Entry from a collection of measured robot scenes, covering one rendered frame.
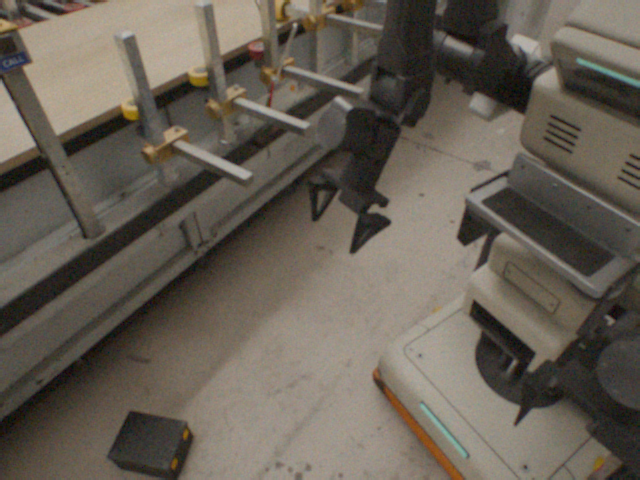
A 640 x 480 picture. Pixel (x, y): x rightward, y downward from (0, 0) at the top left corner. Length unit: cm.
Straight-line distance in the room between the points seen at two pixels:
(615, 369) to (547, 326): 51
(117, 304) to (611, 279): 159
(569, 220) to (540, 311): 24
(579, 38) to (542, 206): 27
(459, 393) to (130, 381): 116
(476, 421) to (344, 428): 46
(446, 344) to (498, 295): 56
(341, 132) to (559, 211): 38
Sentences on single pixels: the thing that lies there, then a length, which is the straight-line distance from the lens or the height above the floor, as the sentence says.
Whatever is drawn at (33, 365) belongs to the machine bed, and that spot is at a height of 18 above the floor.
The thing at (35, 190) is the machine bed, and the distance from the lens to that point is 143.
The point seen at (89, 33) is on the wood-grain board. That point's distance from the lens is 198.
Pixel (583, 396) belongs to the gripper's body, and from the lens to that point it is 55.
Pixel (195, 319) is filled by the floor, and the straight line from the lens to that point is 191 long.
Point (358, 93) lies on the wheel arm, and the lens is 145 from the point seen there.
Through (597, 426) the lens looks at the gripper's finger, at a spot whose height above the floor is 108.
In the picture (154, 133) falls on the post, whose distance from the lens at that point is 129.
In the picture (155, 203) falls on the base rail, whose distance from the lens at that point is 135.
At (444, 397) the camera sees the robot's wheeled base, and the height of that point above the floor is 28.
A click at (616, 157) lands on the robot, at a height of 116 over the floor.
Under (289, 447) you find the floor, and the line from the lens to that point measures 161.
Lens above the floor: 152
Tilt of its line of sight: 46 degrees down
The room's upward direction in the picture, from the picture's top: straight up
